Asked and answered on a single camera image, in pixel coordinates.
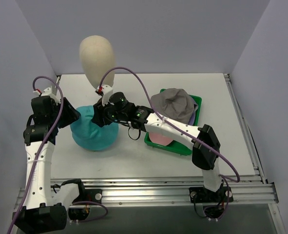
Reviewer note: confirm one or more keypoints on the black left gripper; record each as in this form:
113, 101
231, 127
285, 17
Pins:
69, 113

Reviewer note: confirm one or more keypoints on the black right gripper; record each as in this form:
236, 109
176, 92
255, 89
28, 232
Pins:
98, 114

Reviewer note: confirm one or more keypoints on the teal bucket hat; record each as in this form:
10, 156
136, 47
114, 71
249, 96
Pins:
90, 136

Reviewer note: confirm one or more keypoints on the grey bucket hat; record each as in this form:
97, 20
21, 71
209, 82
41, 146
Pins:
173, 103

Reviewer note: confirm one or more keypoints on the purple baseball cap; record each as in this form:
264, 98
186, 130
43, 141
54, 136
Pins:
195, 108

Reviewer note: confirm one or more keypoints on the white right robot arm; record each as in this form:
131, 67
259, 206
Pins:
202, 141

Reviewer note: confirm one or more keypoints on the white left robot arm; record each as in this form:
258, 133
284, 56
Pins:
40, 211

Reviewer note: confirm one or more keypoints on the pink baseball cap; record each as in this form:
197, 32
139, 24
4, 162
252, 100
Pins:
160, 139

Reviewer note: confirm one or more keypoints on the beige mannequin head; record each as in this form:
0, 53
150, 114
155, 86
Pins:
97, 57

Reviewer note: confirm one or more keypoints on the green plastic tray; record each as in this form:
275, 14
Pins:
176, 147

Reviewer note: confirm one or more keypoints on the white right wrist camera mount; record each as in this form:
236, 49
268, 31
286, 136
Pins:
105, 91

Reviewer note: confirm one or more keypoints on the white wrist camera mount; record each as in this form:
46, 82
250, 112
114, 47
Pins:
46, 92
105, 91

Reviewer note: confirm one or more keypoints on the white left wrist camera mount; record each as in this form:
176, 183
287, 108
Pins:
46, 92

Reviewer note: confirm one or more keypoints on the aluminium frame rail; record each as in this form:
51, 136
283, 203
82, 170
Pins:
130, 173

